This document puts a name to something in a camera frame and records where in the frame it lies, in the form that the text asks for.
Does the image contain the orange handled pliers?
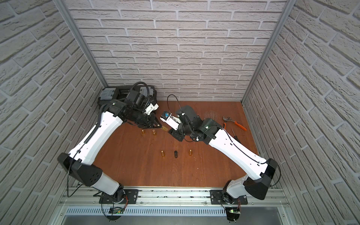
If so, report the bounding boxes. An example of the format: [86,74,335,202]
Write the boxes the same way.
[223,116,247,131]

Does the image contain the black orange screwdriver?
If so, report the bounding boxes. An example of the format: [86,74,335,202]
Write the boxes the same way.
[231,129,240,143]

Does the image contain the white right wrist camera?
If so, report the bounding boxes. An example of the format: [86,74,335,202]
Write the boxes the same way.
[160,111,181,130]

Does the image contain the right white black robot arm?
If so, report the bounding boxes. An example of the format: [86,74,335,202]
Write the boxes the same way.
[160,106,278,204]

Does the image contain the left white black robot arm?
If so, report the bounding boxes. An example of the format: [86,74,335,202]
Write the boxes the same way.
[58,82,162,202]

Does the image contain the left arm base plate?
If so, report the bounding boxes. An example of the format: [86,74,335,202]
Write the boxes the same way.
[99,189,139,204]

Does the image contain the black plastic toolbox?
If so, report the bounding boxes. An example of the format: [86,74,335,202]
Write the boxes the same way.
[97,83,157,113]

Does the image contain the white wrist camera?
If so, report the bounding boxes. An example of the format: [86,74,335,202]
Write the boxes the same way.
[144,103,158,115]
[160,111,181,130]

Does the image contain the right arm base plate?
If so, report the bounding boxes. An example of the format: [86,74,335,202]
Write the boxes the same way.
[210,189,248,206]

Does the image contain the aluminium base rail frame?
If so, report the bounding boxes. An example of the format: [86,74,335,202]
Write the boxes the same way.
[49,186,295,225]

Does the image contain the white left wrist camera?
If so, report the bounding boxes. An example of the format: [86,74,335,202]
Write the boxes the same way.
[144,103,158,115]

